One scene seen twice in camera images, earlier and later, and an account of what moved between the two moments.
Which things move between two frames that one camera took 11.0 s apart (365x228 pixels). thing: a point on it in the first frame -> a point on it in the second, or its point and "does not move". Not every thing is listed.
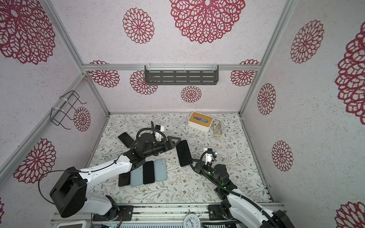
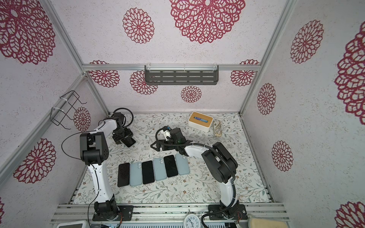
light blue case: (160, 169) does not move
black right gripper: (198, 168) -> (163, 142)
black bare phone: (124, 179) does not move
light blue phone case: (136, 176) does not move
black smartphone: (148, 172) does not move
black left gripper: (168, 147) -> (117, 139)
